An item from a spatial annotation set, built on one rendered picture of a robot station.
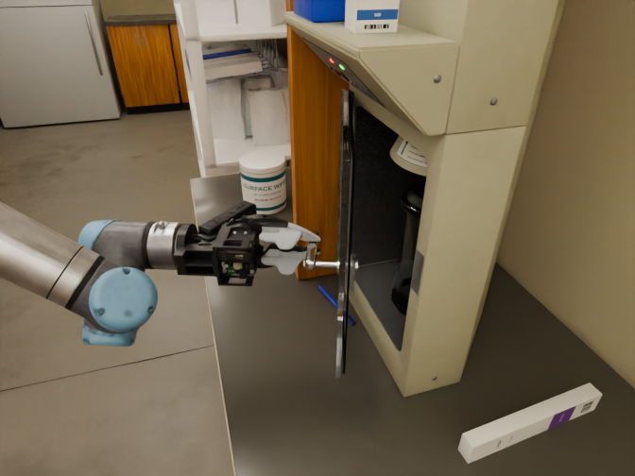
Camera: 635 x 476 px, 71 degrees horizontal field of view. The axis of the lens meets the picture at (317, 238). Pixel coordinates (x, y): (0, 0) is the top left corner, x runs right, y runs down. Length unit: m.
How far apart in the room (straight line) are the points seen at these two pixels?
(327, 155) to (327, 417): 0.49
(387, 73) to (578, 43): 0.58
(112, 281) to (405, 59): 0.41
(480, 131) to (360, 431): 0.49
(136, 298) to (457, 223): 0.42
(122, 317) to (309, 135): 0.50
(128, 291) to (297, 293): 0.52
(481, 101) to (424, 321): 0.33
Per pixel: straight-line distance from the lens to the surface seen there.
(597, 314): 1.05
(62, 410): 2.23
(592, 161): 0.99
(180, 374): 2.17
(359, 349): 0.89
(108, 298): 0.57
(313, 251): 0.67
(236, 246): 0.66
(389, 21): 0.57
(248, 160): 1.30
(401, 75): 0.50
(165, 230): 0.71
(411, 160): 0.68
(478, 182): 0.61
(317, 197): 0.95
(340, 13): 0.65
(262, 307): 0.98
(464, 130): 0.56
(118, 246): 0.73
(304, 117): 0.87
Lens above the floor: 1.59
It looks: 33 degrees down
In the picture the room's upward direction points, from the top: straight up
